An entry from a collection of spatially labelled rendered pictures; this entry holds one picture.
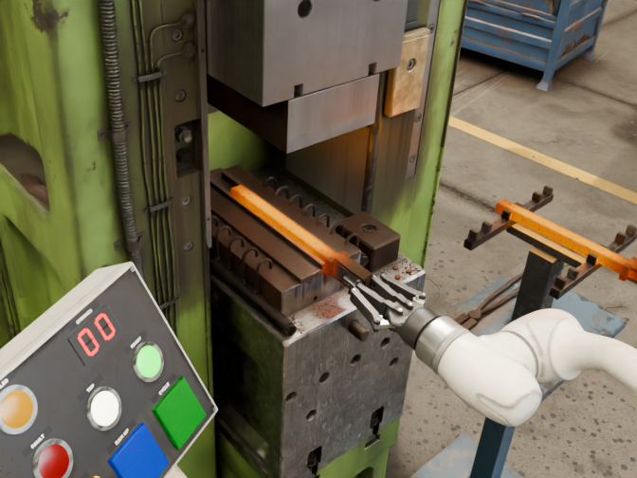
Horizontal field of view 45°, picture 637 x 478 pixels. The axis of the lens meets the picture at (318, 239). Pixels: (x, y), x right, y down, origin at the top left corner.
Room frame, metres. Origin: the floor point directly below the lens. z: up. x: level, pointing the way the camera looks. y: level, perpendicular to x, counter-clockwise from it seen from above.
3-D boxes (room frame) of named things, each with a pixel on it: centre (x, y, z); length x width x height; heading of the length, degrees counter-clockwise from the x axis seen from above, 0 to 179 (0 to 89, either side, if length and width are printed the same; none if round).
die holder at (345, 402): (1.37, 0.10, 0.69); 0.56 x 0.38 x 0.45; 43
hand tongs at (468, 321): (1.52, -0.51, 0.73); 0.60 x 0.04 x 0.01; 137
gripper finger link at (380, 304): (1.07, -0.12, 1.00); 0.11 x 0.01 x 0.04; 47
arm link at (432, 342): (0.97, -0.22, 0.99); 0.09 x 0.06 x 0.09; 133
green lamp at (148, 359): (0.79, 0.23, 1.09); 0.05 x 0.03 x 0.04; 133
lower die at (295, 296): (1.32, 0.13, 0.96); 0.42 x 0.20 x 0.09; 43
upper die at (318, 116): (1.32, 0.13, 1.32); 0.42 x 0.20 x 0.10; 43
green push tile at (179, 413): (0.77, 0.19, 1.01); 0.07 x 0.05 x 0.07; 158
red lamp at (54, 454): (0.60, 0.31, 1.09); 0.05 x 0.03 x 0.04; 133
